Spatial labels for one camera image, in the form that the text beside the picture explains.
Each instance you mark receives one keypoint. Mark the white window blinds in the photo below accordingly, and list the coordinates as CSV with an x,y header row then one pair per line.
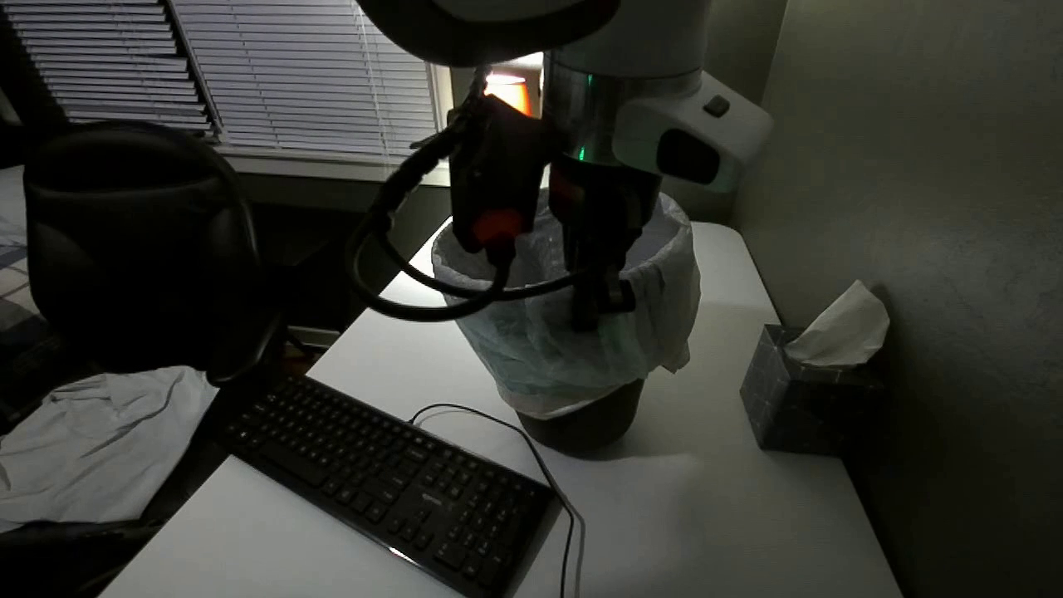
x,y
278,67

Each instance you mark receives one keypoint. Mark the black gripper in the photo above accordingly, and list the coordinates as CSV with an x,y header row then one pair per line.
x,y
601,204

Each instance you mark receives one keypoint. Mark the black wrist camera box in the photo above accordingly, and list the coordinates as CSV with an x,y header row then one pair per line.
x,y
498,154

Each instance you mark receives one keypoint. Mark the white crumpled cloth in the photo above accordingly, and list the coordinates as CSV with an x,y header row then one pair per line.
x,y
88,441

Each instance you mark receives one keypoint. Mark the dark tissue box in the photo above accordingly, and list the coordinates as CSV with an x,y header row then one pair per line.
x,y
797,399

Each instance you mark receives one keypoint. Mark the orange shade table lamp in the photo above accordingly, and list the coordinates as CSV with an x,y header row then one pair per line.
x,y
515,86

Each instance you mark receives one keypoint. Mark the black office chair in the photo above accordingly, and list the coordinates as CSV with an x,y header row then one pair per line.
x,y
133,242

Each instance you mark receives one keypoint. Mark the black computer keyboard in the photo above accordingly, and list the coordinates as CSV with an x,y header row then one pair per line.
x,y
376,476

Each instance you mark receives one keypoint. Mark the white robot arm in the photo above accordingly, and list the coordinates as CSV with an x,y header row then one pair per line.
x,y
664,67

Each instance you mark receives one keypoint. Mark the black bucket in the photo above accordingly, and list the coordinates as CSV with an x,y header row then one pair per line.
x,y
583,426

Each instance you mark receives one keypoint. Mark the translucent white plastic liner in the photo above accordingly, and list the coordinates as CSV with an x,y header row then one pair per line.
x,y
531,354

